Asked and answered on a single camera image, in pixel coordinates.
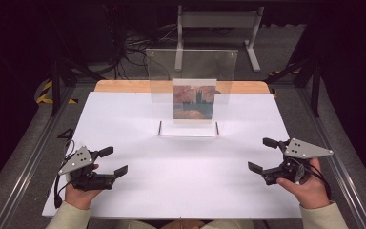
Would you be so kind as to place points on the person's left hand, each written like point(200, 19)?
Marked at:
point(81, 197)

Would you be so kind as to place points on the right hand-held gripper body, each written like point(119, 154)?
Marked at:
point(305, 149)

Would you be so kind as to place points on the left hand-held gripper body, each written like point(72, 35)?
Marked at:
point(77, 160)

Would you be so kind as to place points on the person's right hand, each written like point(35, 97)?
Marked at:
point(311, 191)

